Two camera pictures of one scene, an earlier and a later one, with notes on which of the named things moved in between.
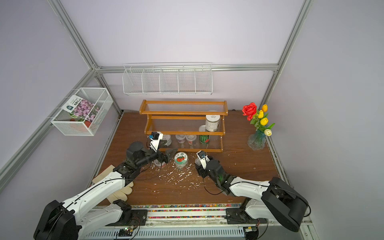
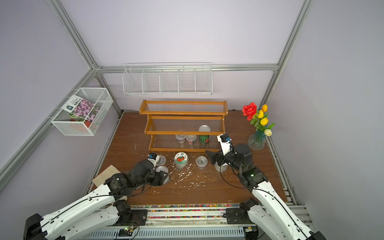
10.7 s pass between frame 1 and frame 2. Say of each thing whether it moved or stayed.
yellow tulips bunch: stayed
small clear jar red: stayed
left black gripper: moved
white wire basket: stayed
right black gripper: moved
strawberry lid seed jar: stayed
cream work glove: stayed
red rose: stayed
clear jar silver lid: moved
